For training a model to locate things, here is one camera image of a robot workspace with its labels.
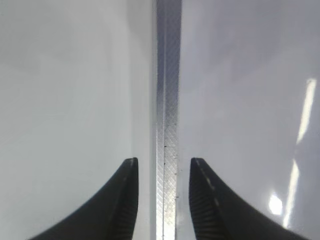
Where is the white board with aluminium frame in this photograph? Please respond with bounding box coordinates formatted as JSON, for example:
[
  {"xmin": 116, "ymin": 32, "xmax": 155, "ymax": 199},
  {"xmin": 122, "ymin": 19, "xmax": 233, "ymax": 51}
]
[{"xmin": 153, "ymin": 0, "xmax": 320, "ymax": 240}]

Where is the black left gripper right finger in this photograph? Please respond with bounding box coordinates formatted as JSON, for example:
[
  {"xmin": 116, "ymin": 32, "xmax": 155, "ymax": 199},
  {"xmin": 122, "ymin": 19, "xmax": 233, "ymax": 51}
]
[{"xmin": 188, "ymin": 157, "xmax": 303, "ymax": 240}]

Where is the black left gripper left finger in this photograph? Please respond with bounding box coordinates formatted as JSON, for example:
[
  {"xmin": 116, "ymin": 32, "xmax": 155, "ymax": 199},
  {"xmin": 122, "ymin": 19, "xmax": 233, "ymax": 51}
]
[{"xmin": 33, "ymin": 157, "xmax": 139, "ymax": 240}]

